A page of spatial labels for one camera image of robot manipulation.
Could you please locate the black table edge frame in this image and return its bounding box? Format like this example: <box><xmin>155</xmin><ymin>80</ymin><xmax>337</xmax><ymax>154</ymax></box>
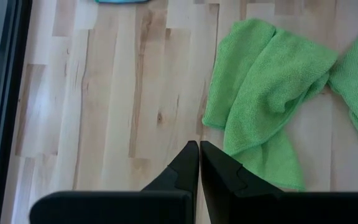
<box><xmin>0</xmin><ymin>0</ymin><xmax>34</xmax><ymax>224</ymax></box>

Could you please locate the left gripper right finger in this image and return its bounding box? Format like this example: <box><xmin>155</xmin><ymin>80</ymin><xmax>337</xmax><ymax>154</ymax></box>
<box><xmin>200</xmin><ymin>140</ymin><xmax>284</xmax><ymax>224</ymax></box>

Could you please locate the light blue microfiber towel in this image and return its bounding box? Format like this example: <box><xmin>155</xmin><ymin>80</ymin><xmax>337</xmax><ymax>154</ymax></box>
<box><xmin>94</xmin><ymin>0</ymin><xmax>151</xmax><ymax>4</ymax></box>

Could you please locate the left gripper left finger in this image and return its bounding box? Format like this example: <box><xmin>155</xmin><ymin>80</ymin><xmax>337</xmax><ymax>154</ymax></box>
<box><xmin>140</xmin><ymin>140</ymin><xmax>200</xmax><ymax>194</ymax></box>

